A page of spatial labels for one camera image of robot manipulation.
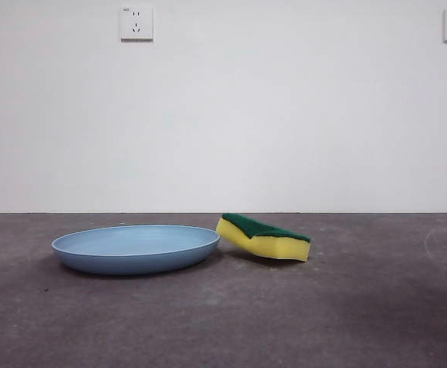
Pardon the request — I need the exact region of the yellow green sponge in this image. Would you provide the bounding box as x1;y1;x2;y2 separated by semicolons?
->
215;212;312;264

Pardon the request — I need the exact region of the light blue round plate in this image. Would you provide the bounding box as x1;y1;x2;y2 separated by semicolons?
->
51;225;222;276

